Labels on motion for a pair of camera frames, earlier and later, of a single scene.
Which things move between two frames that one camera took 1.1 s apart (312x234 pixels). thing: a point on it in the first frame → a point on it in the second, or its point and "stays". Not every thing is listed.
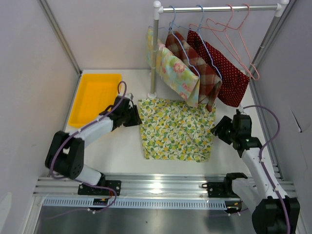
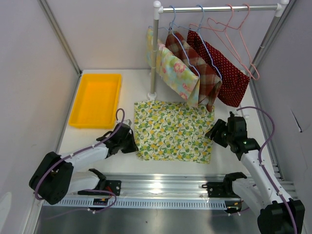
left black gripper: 136,119 → 132,147
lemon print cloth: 174,130 stays
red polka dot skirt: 234,82 stays
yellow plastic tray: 95,92 stays
